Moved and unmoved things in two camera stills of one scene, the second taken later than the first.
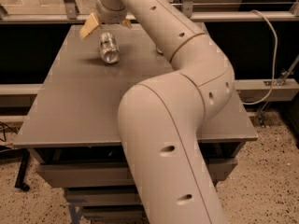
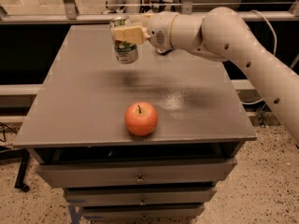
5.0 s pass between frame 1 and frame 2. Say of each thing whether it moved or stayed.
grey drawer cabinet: stayed
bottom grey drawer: stayed
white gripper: moved
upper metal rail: stayed
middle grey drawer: stayed
